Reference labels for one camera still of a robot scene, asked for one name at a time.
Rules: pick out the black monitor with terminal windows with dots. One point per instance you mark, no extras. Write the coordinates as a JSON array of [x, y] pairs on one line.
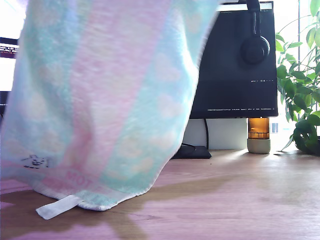
[[6, 50]]

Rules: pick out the black Huawei monitor on stand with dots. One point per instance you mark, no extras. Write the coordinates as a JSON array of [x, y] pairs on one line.
[[237, 87]]

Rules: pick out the black over-ear headphones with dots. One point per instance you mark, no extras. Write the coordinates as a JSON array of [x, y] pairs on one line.
[[255, 50]]

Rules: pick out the amber glass jar grey base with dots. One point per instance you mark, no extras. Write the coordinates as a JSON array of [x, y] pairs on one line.
[[257, 130]]

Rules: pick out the white pastel striped tea towel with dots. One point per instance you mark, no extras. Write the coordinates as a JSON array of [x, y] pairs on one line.
[[100, 100]]

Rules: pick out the green potted leafy plant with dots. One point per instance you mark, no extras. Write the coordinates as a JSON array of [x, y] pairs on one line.
[[300, 90]]

